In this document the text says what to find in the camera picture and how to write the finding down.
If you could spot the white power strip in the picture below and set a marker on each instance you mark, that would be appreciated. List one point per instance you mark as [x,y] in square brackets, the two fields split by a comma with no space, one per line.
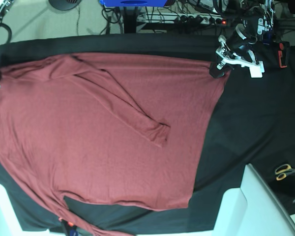
[171,18]

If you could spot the black stand post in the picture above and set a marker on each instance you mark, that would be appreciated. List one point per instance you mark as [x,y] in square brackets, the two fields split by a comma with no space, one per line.
[130,15]

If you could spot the blue clamp at right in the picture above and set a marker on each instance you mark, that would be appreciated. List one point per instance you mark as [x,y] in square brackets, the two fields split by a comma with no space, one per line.
[267,38]

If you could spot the blue clamp at bottom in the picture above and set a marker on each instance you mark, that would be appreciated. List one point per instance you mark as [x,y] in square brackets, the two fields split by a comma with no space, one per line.
[69,229]

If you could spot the black table cloth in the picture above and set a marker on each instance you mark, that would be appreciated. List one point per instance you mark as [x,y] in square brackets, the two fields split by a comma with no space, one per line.
[252,122]

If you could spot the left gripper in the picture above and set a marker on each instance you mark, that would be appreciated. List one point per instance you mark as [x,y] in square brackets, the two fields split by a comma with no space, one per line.
[234,42]

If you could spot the red long-sleeve T-shirt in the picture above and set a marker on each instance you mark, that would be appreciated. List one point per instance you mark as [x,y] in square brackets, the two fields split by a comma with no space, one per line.
[106,129]

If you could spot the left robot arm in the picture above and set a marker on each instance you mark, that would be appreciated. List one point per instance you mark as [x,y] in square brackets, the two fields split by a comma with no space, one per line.
[255,19]

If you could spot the black and orange clamp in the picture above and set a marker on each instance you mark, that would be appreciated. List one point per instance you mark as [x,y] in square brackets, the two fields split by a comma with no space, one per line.
[282,51]

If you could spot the blue plastic box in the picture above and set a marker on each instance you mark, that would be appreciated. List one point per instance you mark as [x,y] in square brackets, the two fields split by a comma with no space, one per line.
[133,3]

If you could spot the blue clamp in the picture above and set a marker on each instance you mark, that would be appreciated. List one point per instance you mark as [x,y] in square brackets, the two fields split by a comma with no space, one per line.
[69,229]
[267,38]

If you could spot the yellow-handled scissors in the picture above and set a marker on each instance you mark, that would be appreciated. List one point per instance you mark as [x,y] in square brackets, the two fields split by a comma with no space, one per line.
[283,171]

